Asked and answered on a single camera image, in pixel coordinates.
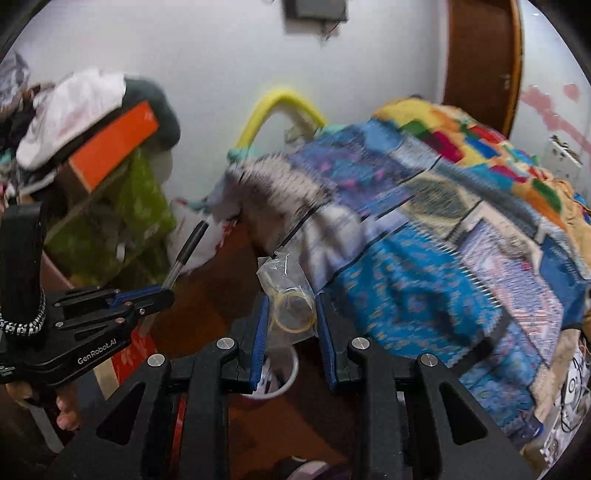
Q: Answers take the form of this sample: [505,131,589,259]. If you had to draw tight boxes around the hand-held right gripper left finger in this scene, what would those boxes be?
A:
[46,294,271,480]

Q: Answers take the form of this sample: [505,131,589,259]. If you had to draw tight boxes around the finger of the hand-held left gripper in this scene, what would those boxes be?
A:
[53,285,172,309]
[58,293,176,332]

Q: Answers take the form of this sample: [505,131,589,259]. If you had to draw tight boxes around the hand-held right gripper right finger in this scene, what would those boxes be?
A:
[315,292,539,480]

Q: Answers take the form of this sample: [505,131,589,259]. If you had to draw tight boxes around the white bin with red base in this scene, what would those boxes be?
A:
[256,344,300,398]

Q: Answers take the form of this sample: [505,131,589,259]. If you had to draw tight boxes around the clear bag of rubber bands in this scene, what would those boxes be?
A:
[257,251,320,345]

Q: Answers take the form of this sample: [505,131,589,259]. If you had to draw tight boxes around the black and silver pen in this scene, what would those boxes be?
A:
[163,220,208,291]

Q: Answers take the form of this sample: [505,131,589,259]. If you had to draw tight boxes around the person's left hand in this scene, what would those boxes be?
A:
[7,382,85,432]

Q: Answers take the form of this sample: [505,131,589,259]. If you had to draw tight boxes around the red paper bag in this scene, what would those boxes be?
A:
[113,330,158,385]

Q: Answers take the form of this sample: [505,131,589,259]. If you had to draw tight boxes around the white plastic bag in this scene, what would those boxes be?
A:
[168,198,232,274]

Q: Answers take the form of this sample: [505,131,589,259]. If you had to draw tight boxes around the green patterned bag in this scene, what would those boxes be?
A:
[44,148,178,278]

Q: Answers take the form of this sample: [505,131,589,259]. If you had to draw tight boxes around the blue patchwork blanket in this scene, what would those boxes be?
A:
[210,117,591,444]

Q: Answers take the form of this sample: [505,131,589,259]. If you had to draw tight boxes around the orange box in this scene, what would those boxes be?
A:
[69,102,160,192]

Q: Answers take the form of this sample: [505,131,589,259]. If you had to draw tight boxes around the mixed clothes pile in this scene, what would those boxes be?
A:
[0,51,61,204]

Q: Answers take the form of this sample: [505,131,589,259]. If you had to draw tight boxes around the dark green cushion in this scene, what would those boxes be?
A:
[122,78,182,148]

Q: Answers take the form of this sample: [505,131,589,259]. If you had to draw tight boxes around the multicoloured patch quilt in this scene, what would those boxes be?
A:
[372,96,578,232]

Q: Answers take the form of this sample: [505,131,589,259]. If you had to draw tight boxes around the white tray box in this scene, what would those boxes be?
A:
[536,342,591,467]

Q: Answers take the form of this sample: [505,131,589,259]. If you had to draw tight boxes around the tan blanket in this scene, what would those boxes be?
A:
[522,175,591,241]

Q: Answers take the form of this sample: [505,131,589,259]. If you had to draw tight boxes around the brown wooden door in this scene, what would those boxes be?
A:
[443,0,523,138]

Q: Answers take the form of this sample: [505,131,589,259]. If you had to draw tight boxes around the pink heart stickers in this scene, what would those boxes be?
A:
[522,83,583,136]

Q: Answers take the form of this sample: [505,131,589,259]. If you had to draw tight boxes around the frosted sliding wardrobe door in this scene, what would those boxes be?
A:
[510,0,591,185]

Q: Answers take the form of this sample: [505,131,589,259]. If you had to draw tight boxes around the yellow foam bed rail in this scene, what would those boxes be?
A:
[235,85,328,153]

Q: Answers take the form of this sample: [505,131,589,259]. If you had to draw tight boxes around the small dark wall screen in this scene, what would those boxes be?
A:
[283,0,348,21]

